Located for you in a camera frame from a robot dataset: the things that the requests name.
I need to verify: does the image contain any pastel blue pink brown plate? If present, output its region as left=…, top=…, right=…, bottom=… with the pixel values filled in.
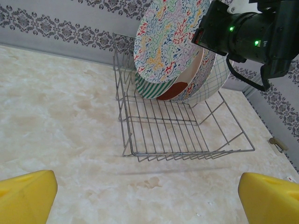
left=155, top=48, right=206, bottom=101

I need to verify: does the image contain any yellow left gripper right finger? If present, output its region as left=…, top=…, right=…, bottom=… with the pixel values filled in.
left=238, top=172, right=299, bottom=224

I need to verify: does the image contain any green white striped plate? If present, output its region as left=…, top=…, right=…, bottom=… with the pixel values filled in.
left=135, top=72, right=182, bottom=100

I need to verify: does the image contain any small olive green tool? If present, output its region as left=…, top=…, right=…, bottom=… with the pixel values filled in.
left=268, top=137, right=289, bottom=154

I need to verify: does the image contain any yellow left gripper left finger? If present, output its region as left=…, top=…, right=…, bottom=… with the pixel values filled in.
left=0, top=169, right=58, bottom=224

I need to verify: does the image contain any aluminium table side rail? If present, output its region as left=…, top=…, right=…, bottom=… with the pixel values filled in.
left=242, top=90, right=299, bottom=170

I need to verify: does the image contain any colourful squiggle pattern plate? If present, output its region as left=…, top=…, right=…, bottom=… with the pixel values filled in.
left=133, top=0, right=211, bottom=84
left=174, top=48, right=217, bottom=103

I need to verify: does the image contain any metal wire dish rack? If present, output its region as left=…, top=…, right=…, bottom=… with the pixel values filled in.
left=112, top=32, right=256, bottom=163

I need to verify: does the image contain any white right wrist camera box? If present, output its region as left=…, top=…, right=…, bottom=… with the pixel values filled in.
left=221, top=0, right=260, bottom=14

